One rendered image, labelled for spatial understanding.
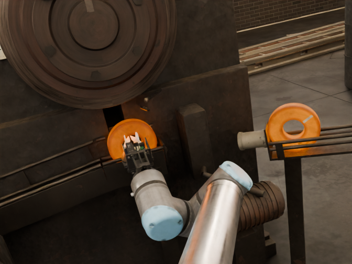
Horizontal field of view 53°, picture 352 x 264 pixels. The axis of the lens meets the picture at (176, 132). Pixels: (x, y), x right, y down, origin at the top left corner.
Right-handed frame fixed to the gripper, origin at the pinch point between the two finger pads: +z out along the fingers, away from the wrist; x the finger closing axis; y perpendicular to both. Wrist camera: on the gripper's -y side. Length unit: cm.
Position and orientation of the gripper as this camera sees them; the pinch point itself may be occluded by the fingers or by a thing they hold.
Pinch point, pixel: (130, 140)
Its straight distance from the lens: 112.5
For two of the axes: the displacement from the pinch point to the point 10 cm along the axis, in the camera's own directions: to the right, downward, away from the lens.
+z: -3.2, -5.9, 7.4
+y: -0.8, -7.6, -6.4
